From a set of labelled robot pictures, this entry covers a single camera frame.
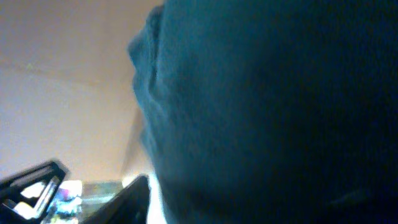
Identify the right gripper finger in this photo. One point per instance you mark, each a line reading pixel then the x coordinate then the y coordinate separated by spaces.
pixel 129 206

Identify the black Nike garment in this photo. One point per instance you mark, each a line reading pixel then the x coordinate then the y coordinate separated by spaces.
pixel 271 111

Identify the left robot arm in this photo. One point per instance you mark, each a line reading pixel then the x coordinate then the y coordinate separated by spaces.
pixel 27 195

